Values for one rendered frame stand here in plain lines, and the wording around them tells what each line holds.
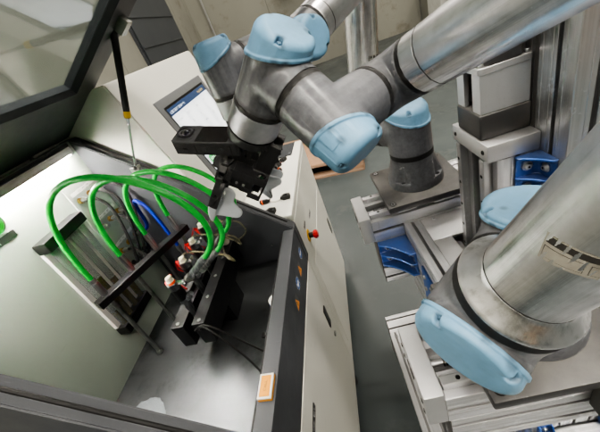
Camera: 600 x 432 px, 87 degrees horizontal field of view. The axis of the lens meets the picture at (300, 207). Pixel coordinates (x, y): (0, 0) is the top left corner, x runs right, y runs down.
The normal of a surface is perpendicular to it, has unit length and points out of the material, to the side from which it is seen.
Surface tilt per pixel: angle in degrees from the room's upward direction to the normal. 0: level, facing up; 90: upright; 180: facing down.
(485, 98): 90
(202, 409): 0
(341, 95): 40
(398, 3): 90
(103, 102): 90
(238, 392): 0
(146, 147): 90
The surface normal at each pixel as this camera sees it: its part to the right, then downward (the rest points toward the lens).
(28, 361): 0.95, -0.24
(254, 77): -0.64, 0.44
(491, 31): -0.47, 0.81
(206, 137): -0.11, -0.66
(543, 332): -0.13, 0.10
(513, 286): -0.89, 0.36
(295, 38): 0.36, -0.56
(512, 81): 0.05, 0.52
